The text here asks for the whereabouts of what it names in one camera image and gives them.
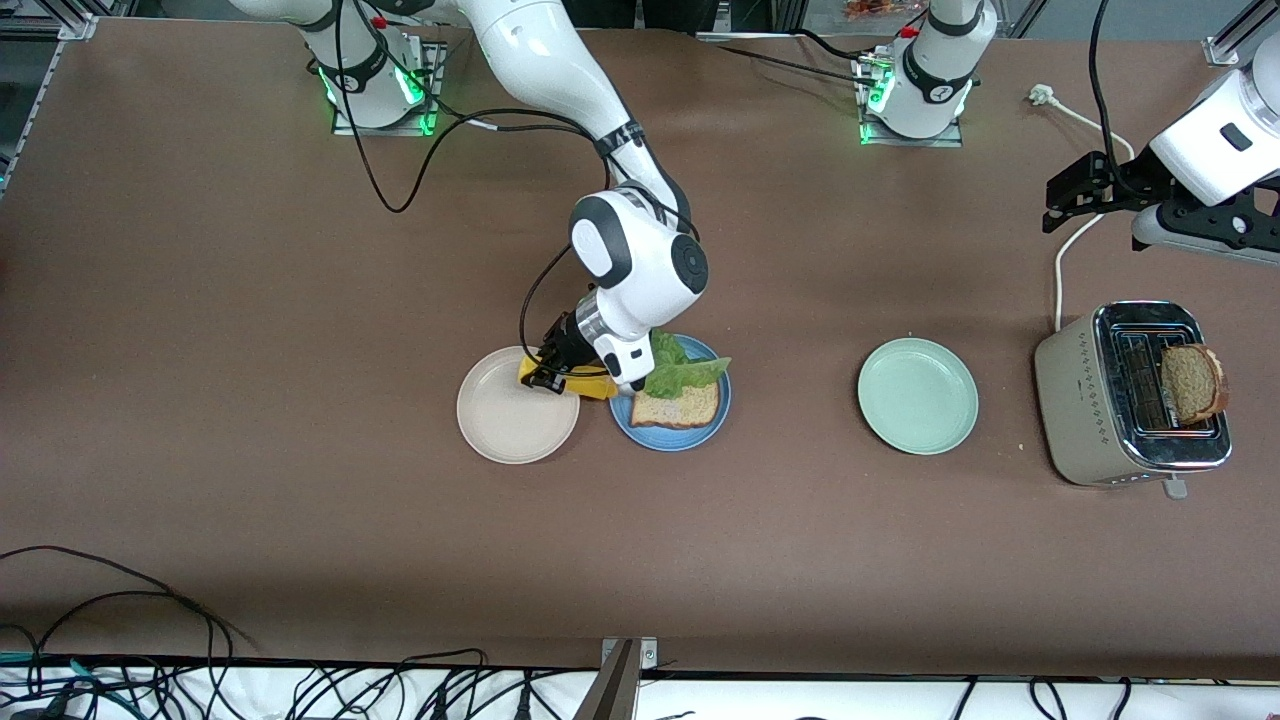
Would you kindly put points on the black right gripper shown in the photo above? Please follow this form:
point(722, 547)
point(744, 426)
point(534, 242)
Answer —
point(564, 343)

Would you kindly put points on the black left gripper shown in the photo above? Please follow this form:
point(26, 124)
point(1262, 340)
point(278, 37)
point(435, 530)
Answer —
point(1117, 187)

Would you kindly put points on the yellow mustard squeeze bottle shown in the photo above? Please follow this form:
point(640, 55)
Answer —
point(590, 386)

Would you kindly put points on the green lettuce leaf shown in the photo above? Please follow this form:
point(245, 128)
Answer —
point(690, 375)

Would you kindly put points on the brown toast bread slice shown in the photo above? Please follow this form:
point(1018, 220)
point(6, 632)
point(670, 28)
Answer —
point(1195, 385)
point(685, 412)

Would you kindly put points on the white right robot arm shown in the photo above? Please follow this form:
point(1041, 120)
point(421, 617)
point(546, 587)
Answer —
point(540, 60)

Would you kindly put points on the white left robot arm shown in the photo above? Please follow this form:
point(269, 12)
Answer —
point(935, 70)

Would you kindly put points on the beige plate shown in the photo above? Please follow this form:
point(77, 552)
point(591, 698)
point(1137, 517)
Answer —
point(510, 425)

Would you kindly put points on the blue plate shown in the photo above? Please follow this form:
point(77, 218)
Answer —
point(670, 440)

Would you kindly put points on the light green plate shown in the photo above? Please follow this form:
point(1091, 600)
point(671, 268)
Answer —
point(918, 396)

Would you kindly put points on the beige and chrome toaster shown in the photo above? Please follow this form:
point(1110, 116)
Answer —
point(1075, 400)

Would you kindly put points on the orange snack packet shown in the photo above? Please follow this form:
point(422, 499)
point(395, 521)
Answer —
point(870, 8)

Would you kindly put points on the black power plug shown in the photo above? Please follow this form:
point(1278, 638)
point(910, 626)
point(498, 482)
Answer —
point(438, 705)
point(522, 705)

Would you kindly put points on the aluminium frame profile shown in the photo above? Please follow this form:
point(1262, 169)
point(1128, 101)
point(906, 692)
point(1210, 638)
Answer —
point(1218, 48)

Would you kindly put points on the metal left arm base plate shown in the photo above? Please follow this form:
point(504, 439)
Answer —
point(910, 142)

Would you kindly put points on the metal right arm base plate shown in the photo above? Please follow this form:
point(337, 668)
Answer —
point(385, 130)

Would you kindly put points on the silver table edge bracket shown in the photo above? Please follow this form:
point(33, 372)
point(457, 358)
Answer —
point(648, 652)

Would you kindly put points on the grey aluminium profile post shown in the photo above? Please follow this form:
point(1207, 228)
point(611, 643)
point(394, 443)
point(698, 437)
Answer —
point(610, 695)

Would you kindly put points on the grey aluminium table side rail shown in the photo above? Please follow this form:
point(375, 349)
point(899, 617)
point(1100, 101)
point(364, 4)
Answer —
point(33, 100)

